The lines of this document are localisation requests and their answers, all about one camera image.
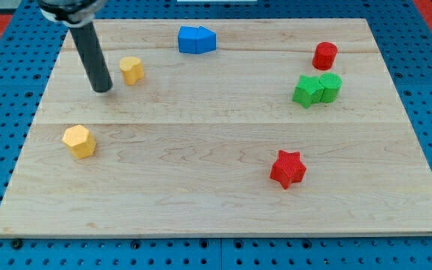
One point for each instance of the red star block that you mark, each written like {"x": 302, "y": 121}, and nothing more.
{"x": 288, "y": 168}

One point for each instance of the green star block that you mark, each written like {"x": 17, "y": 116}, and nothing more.
{"x": 308, "y": 91}

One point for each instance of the light wooden board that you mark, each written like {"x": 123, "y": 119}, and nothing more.
{"x": 188, "y": 149}

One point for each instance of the red cylinder block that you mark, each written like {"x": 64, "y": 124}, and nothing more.
{"x": 324, "y": 56}

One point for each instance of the blue triangle block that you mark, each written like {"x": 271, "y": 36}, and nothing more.
{"x": 206, "y": 40}

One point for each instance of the yellow hexagon block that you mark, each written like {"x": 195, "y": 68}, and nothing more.
{"x": 79, "y": 141}

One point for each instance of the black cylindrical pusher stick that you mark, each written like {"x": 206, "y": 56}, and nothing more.
{"x": 92, "y": 57}

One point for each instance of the green cylinder block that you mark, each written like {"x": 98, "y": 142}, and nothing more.
{"x": 331, "y": 84}

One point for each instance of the blue cube block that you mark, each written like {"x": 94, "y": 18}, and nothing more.
{"x": 187, "y": 39}

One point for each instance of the yellow heart block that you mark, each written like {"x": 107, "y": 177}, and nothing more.
{"x": 132, "y": 69}

